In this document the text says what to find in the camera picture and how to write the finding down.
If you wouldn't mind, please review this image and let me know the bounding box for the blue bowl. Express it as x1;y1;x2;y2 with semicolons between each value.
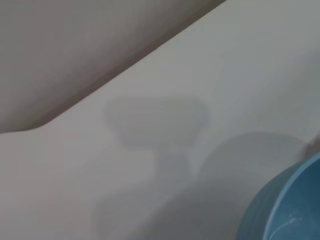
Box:
236;152;320;240

